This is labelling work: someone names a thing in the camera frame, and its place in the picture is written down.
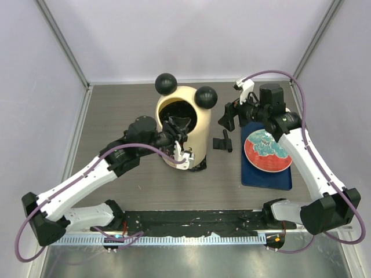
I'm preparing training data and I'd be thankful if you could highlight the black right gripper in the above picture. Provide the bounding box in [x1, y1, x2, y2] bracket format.
[219, 89, 269, 132]

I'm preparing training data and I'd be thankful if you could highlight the black trash bag roll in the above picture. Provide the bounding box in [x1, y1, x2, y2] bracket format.
[212, 129, 232, 153]

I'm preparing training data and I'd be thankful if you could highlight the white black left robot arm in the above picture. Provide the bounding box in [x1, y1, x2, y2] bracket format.
[21, 116, 194, 247]

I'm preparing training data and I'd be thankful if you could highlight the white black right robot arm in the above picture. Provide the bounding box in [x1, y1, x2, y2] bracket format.
[218, 80, 361, 235]

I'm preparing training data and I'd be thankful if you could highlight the red teal floral plate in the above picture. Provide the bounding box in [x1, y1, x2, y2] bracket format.
[243, 129, 293, 173]

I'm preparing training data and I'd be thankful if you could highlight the dark blue tray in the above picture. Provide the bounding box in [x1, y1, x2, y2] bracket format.
[241, 123, 292, 191]

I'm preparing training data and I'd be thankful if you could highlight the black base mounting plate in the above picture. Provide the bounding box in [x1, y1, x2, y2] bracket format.
[100, 210, 297, 237]

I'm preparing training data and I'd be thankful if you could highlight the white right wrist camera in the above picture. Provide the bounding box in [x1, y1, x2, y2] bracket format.
[233, 78, 254, 105]

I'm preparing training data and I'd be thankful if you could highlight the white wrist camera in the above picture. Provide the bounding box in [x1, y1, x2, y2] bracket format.
[173, 141, 195, 170]
[233, 78, 254, 105]

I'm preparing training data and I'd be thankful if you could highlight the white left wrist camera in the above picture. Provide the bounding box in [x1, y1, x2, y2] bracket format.
[173, 141, 195, 170]

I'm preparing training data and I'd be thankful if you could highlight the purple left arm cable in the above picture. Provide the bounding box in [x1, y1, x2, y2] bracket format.
[14, 143, 182, 263]

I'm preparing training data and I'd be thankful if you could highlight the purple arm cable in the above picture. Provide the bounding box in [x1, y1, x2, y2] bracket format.
[14, 143, 182, 263]
[243, 69, 366, 253]

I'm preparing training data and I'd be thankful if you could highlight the white slotted cable duct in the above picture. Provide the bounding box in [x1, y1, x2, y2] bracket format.
[53, 233, 266, 246]

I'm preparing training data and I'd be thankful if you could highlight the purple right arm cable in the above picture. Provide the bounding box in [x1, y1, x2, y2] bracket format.
[243, 69, 366, 253]

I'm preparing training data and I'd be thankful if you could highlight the aluminium frame rail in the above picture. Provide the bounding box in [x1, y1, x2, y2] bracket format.
[66, 207, 355, 235]

